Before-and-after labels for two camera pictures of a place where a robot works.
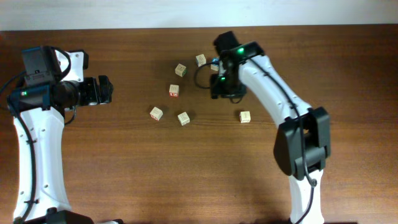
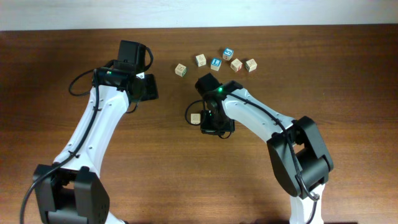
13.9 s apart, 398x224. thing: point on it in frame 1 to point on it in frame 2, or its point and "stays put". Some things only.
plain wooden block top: x=200 y=60 stays put
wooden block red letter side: x=174 y=91 to x=195 y=118
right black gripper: x=237 y=92 to x=206 y=127
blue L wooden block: x=215 y=64 stays put
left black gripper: x=92 y=94 to x=151 y=90
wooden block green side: x=181 y=70 stays put
